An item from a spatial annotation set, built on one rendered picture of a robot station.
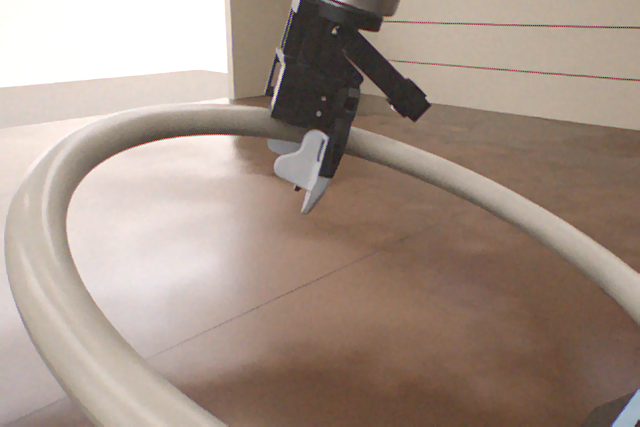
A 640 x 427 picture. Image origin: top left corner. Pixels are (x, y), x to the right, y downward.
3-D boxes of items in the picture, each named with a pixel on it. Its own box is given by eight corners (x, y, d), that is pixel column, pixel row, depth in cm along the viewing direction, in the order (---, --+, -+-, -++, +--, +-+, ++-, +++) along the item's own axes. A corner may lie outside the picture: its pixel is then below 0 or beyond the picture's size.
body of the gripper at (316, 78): (262, 99, 65) (293, -15, 60) (336, 117, 67) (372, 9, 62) (269, 124, 58) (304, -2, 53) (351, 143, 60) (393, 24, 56)
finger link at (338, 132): (309, 168, 63) (330, 87, 62) (325, 171, 64) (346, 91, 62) (319, 179, 59) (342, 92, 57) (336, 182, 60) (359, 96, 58)
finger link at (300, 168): (260, 204, 63) (281, 119, 61) (314, 214, 65) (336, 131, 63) (265, 213, 60) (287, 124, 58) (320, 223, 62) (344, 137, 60)
